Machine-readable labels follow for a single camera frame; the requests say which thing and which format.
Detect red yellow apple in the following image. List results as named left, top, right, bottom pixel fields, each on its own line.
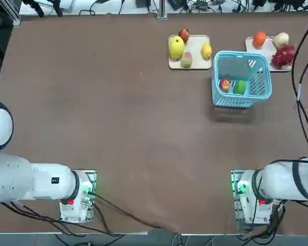
left=220, top=78, right=232, bottom=93

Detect green apple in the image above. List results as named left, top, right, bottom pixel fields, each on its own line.
left=233, top=80, right=247, bottom=95

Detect beige tray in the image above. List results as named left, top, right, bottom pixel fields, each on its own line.
left=245, top=36, right=293, bottom=73
left=168, top=34, right=212, bottom=70

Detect yellow lemon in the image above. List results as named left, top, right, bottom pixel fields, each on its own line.
left=201, top=43, right=213, bottom=59

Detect light blue plastic basket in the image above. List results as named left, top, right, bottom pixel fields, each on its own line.
left=211, top=50, right=273, bottom=107

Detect orange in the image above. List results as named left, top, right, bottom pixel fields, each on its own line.
left=253, top=31, right=267, bottom=48

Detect pink green peach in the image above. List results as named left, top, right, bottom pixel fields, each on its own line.
left=181, top=52, right=194, bottom=69

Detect dark red pomegranate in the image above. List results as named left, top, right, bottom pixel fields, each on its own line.
left=178, top=28, right=190, bottom=44

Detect red dragon fruit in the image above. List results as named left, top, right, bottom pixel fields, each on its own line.
left=271, top=44, right=297, bottom=69

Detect pale cream pear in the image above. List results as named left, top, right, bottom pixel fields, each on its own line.
left=272, top=32, right=290, bottom=49

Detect black tripod legs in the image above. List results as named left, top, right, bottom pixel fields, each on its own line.
left=22, top=0, right=64, bottom=18

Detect black base cable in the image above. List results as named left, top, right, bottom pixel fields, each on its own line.
left=92, top=193, right=163, bottom=229

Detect aluminium frame post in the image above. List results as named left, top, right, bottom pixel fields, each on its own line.
left=156, top=0, right=168, bottom=20

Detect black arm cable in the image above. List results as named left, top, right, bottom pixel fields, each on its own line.
left=292, top=10, right=308, bottom=157

